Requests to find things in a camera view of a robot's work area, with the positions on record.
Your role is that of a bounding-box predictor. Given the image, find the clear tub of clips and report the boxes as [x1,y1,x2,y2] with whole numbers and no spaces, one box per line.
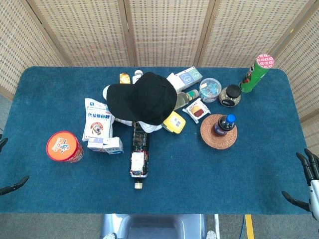
[199,78,222,103]

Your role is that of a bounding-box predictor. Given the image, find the glass jar black lid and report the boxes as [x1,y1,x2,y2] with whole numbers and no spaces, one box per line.
[219,84,242,108]

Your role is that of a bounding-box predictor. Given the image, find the white cake snack packet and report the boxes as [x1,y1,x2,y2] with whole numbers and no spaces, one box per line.
[182,98,211,124]

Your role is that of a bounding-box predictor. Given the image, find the blue table cloth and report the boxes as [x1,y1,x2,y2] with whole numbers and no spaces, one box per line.
[0,66,310,216]

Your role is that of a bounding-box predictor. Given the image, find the white blue milk carton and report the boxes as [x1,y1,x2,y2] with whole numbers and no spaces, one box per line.
[102,136,124,155]

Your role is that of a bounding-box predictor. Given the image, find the small bottle white cap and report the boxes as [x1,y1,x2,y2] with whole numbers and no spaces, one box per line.
[132,70,144,84]

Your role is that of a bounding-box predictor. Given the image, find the right robot hand black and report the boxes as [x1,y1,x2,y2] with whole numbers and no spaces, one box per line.
[281,148,319,221]

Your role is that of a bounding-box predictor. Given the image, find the Pepsi cola bottle blue cap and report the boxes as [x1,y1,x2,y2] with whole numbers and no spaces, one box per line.
[212,114,237,137]

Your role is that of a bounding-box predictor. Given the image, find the dark soy sauce bottle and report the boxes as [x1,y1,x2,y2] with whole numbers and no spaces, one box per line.
[129,121,150,190]

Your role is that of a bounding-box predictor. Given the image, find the gold snack packet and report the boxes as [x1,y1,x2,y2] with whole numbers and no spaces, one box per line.
[119,72,131,85]

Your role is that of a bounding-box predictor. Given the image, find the red orange noodle tub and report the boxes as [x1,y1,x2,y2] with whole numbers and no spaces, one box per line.
[46,131,85,164]

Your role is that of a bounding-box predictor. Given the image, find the black hat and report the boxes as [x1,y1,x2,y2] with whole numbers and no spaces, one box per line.
[106,72,178,126]

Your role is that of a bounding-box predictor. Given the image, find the white box pastel tiles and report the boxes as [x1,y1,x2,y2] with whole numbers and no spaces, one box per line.
[166,66,203,92]

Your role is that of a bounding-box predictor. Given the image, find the round woven rattan coaster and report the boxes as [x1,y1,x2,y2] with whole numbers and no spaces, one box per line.
[200,114,238,150]

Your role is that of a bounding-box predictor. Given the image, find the green chips can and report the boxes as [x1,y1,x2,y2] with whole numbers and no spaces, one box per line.
[239,53,276,94]

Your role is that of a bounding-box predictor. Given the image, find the green container yellow lid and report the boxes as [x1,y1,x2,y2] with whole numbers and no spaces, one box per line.
[162,111,186,135]

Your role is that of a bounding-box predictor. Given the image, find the grey blue robot body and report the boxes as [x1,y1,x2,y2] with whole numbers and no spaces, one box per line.
[101,213,208,239]

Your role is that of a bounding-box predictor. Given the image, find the yellow oil bottle green cap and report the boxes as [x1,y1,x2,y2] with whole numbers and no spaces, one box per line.
[173,89,201,111]

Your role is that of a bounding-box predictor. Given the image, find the white table leg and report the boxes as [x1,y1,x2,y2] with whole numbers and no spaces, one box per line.
[213,214,221,239]

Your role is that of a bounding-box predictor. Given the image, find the white sugar bag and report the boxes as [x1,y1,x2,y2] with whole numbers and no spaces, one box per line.
[82,98,116,142]

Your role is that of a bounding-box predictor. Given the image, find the woven bamboo folding screen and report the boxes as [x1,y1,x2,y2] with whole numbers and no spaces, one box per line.
[0,0,319,150]

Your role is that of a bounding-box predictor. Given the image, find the left robot hand black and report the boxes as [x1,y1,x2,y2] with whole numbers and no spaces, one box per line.
[0,134,30,197]

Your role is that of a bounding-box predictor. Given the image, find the white yoghurt drink bottle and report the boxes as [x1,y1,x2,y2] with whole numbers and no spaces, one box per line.
[115,118,134,127]

